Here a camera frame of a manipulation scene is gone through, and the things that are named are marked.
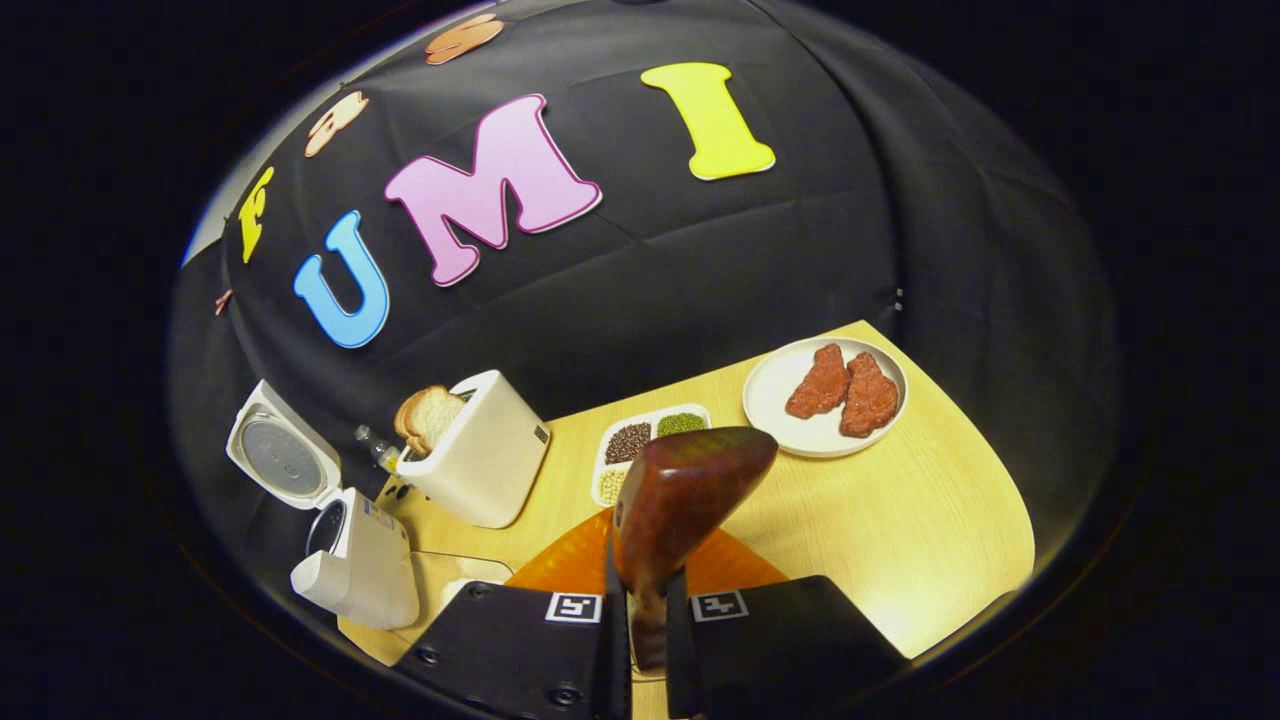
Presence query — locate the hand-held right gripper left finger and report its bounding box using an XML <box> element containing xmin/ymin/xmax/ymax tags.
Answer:
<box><xmin>392</xmin><ymin>505</ymin><xmax>633</xmax><ymax>720</ymax></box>

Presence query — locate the bread slice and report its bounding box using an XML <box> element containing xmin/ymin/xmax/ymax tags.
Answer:
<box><xmin>394</xmin><ymin>385</ymin><xmax>467</xmax><ymax>459</ymax></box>

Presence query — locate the clear plastic bottle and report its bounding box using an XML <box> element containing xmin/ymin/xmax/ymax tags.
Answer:
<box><xmin>355</xmin><ymin>424</ymin><xmax>401</xmax><ymax>473</ymax></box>

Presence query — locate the clear glass dish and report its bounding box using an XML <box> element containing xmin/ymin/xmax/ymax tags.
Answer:
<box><xmin>405</xmin><ymin>550</ymin><xmax>516</xmax><ymax>646</ymax></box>

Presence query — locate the white round plate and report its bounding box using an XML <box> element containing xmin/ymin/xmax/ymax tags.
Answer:
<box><xmin>742</xmin><ymin>337</ymin><xmax>909</xmax><ymax>459</ymax></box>

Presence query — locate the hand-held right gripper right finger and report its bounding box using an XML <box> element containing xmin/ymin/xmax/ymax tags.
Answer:
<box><xmin>665</xmin><ymin>528</ymin><xmax>911</xmax><ymax>719</ymax></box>

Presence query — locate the red meat patty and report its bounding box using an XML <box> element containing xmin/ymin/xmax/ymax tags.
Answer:
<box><xmin>839</xmin><ymin>351</ymin><xmax>900</xmax><ymax>439</ymax></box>
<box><xmin>785</xmin><ymin>343</ymin><xmax>852</xmax><ymax>420</ymax></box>

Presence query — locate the brown wooden spoon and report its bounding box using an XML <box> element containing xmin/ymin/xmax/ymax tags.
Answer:
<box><xmin>612</xmin><ymin>426</ymin><xmax>779</xmax><ymax>673</ymax></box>

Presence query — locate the white divided dish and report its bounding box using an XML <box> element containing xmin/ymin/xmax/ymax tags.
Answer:
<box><xmin>592</xmin><ymin>403</ymin><xmax>712</xmax><ymax>509</ymax></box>

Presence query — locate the white toaster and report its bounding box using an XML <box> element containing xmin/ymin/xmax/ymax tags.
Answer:
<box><xmin>396</xmin><ymin>369</ymin><xmax>552</xmax><ymax>529</ymax></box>

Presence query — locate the white rice cooker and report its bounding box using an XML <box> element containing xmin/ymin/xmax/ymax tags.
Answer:
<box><xmin>226</xmin><ymin>379</ymin><xmax>421</xmax><ymax>631</ymax></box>

